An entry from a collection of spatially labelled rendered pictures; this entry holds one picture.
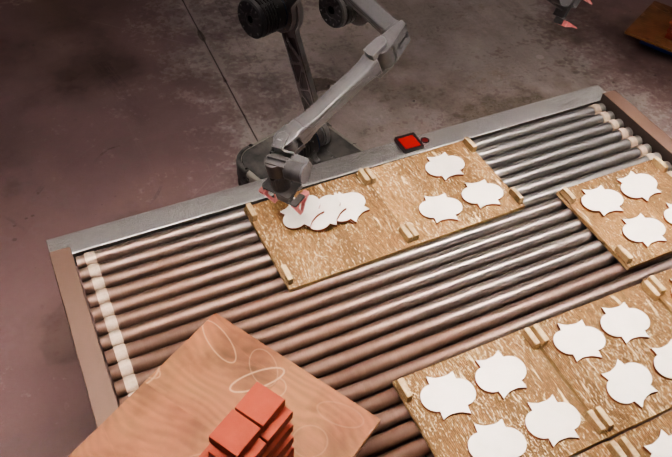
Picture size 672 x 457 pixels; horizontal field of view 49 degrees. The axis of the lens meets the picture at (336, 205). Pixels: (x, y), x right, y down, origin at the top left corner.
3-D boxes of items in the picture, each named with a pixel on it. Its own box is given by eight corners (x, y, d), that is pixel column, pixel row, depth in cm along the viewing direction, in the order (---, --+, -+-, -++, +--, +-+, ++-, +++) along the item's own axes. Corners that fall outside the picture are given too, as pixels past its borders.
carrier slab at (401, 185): (360, 174, 246) (360, 171, 245) (464, 142, 260) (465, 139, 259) (414, 248, 224) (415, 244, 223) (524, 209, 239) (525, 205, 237)
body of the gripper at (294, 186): (276, 175, 218) (270, 158, 212) (303, 187, 213) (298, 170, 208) (262, 190, 215) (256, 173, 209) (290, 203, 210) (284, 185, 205)
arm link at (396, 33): (421, 47, 217) (415, 25, 209) (385, 75, 216) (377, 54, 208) (336, -30, 240) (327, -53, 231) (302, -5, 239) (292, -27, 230)
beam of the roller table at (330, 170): (50, 252, 224) (45, 239, 220) (593, 96, 294) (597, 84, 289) (55, 273, 219) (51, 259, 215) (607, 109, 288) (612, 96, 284)
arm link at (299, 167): (289, 145, 214) (279, 129, 207) (324, 154, 210) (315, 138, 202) (271, 180, 211) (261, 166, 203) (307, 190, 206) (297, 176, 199)
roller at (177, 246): (80, 275, 216) (77, 264, 213) (604, 117, 282) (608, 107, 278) (84, 287, 213) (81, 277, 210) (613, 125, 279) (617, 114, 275)
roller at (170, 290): (92, 314, 207) (89, 303, 204) (631, 141, 272) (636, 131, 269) (96, 327, 204) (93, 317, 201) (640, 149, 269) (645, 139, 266)
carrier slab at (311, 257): (243, 210, 231) (243, 207, 230) (360, 174, 246) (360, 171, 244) (289, 292, 210) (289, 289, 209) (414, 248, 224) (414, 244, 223)
